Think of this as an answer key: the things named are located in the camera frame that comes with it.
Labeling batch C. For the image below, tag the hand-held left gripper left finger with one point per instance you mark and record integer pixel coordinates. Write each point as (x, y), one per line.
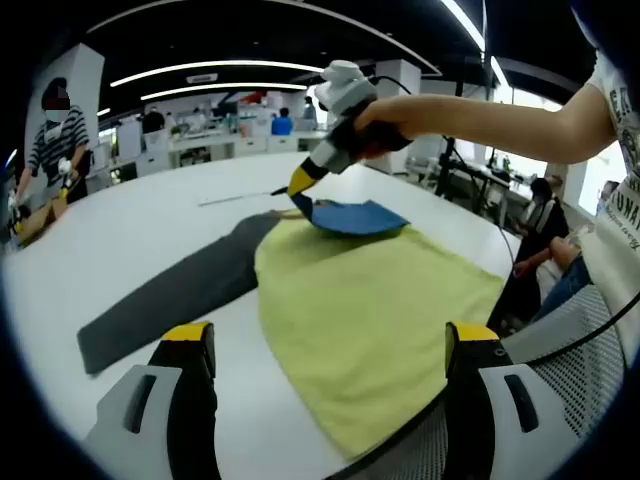
(165, 425)

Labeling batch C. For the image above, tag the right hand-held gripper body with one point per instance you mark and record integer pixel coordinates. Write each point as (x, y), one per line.
(345, 90)

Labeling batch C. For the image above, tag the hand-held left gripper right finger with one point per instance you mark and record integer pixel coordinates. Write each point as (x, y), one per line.
(500, 425)

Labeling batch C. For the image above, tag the yellow-green grey blue garment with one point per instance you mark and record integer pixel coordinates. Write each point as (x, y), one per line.
(360, 310)

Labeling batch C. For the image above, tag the person's right hand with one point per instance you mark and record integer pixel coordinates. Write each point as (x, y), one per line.
(385, 117)

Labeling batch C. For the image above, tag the white counter row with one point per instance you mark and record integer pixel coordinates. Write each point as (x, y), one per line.
(250, 145)

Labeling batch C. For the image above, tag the white mesh office chair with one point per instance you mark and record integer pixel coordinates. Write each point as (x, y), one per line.
(575, 350)

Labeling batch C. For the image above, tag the black monitor stand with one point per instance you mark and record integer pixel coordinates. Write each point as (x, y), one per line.
(446, 165)

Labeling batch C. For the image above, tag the short curved ceiling light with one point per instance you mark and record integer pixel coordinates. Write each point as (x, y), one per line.
(225, 86)

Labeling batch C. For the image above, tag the long curved ceiling light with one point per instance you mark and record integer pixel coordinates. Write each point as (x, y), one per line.
(220, 63)

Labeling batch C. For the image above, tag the straight ceiling light strip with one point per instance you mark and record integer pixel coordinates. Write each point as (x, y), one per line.
(465, 22)

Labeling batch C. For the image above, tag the ceiling air vent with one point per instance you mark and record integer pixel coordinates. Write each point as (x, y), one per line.
(202, 78)

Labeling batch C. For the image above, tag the black desk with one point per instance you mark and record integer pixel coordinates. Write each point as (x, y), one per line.
(480, 175)

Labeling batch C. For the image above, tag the person's blue jeans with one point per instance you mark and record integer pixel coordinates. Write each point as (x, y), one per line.
(567, 287)

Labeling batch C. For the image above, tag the brown cardboard box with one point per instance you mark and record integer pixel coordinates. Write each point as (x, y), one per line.
(37, 220)

